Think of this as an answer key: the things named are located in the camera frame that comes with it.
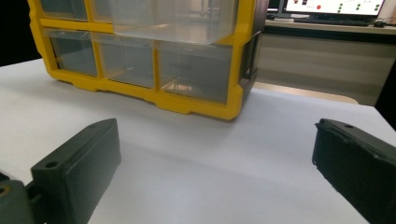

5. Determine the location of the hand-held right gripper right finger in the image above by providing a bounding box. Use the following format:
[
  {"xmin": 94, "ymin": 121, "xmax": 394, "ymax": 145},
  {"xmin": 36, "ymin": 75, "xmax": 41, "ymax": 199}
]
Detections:
[{"xmin": 312, "ymin": 118, "xmax": 396, "ymax": 224}]

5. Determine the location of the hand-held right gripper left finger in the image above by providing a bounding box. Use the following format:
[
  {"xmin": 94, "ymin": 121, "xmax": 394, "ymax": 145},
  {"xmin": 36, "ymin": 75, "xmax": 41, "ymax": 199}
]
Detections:
[{"xmin": 30, "ymin": 118, "xmax": 122, "ymax": 224}]

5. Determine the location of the yellow drawer organizer cabinet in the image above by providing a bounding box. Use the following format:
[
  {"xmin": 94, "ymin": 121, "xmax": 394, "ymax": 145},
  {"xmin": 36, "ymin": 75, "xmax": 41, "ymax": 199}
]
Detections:
[{"xmin": 27, "ymin": 0, "xmax": 269, "ymax": 121}]

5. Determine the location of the large clear plastic drawer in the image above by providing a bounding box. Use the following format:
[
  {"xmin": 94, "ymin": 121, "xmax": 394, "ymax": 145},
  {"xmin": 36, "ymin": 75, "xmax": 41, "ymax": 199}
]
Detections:
[{"xmin": 92, "ymin": 0, "xmax": 240, "ymax": 45}]

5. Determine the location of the wooden desk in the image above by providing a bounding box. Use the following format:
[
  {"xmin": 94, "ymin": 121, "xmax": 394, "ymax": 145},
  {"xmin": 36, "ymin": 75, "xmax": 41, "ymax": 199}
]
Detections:
[{"xmin": 252, "ymin": 19, "xmax": 396, "ymax": 106}]

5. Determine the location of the small clear plastic drawer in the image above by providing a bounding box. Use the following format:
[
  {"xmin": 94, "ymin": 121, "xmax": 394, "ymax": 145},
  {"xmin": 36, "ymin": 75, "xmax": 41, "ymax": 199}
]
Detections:
[
  {"xmin": 39, "ymin": 0, "xmax": 89, "ymax": 22},
  {"xmin": 43, "ymin": 27, "xmax": 99, "ymax": 77},
  {"xmin": 92, "ymin": 32, "xmax": 155, "ymax": 90},
  {"xmin": 157, "ymin": 40, "xmax": 233, "ymax": 105}
]

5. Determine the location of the black keyboard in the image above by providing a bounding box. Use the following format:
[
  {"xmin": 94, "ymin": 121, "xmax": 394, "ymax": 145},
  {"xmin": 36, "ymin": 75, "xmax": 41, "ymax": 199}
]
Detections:
[{"xmin": 292, "ymin": 17, "xmax": 374, "ymax": 27}]

